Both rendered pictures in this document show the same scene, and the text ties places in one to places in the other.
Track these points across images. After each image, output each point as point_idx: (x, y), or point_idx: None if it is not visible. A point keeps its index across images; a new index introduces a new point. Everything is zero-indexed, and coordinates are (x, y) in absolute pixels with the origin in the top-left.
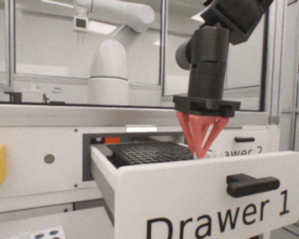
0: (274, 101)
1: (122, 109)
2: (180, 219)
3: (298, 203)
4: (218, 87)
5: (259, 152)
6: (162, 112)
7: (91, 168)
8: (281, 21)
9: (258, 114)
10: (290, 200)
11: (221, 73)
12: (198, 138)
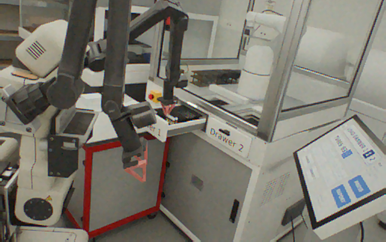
0: (265, 123)
1: (187, 93)
2: None
3: (163, 136)
4: (163, 96)
5: (240, 148)
6: (199, 100)
7: None
8: (283, 66)
9: (249, 126)
10: (160, 133)
11: (164, 92)
12: (162, 108)
